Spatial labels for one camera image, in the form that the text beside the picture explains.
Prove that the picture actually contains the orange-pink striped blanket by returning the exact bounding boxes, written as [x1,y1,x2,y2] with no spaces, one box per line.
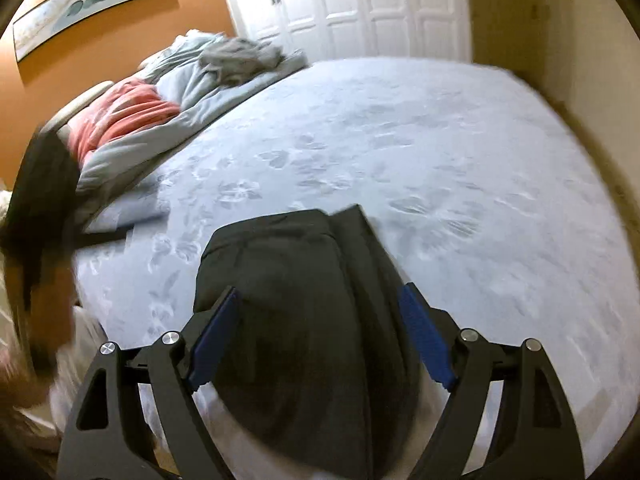
[66,78,181,165]

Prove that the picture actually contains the grey crumpled garment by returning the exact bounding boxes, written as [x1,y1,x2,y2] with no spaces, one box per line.
[198,37,283,86]

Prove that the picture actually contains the person with dark hair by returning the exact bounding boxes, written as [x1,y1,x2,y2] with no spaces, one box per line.
[1,130,105,479]

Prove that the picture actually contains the black pants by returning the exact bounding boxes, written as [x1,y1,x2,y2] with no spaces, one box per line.
[194,206,420,479]

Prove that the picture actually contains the light grey-blue duvet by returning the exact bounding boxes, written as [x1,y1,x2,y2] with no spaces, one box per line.
[67,32,308,221]

